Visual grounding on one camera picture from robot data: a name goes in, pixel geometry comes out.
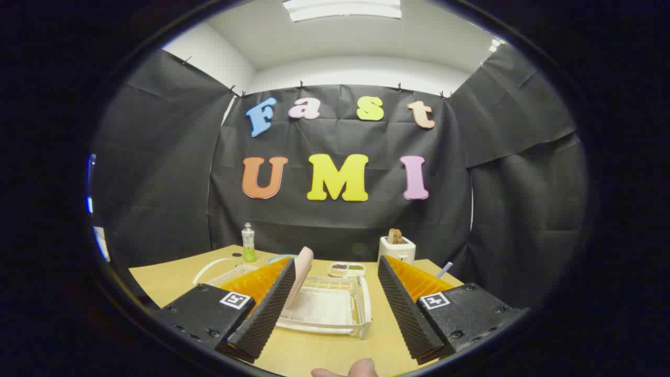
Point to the ceiling light panel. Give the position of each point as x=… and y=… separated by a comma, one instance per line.
x=343, y=9

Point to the green dish soap bottle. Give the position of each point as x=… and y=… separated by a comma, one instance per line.
x=249, y=246

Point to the white paper sheet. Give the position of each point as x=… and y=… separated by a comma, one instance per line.
x=102, y=243

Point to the pale green plate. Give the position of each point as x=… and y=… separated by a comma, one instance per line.
x=277, y=258

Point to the white divided condiment dish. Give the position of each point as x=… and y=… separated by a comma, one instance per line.
x=346, y=272

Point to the toasted bread slice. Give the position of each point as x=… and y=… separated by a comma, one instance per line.
x=395, y=235

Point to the pink plate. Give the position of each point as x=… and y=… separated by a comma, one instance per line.
x=302, y=267

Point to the white dish rack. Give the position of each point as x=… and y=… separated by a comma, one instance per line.
x=324, y=309

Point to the lit screen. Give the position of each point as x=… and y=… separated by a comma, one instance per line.
x=90, y=180

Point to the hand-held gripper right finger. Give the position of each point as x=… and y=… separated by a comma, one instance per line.
x=408, y=319

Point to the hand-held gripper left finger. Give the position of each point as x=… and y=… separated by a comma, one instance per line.
x=267, y=319

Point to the white toaster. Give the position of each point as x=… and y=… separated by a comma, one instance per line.
x=397, y=252

